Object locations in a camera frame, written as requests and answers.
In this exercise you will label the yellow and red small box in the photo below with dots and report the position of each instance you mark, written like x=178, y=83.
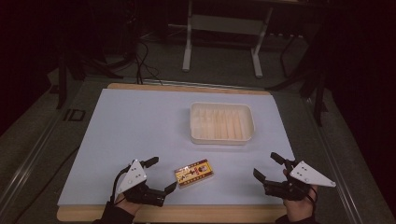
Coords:
x=194, y=173

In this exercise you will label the person's right hand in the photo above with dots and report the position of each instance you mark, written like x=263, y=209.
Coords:
x=300, y=208

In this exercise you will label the black stand legs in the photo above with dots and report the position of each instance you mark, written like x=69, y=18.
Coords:
x=67, y=71
x=314, y=84

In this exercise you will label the aluminium floor rail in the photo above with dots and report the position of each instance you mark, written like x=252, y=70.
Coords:
x=336, y=161
x=31, y=158

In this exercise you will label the person's left hand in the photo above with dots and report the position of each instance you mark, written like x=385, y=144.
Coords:
x=126, y=203

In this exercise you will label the light blue table mat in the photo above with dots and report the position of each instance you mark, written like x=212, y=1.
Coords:
x=134, y=133

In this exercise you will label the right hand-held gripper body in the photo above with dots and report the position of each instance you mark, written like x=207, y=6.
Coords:
x=306, y=175

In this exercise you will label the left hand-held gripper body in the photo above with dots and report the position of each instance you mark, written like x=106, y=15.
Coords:
x=134, y=174

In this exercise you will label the white metal stand frame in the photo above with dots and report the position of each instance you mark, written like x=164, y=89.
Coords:
x=224, y=25

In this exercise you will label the white plastic container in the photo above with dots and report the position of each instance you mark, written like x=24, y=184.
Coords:
x=221, y=123

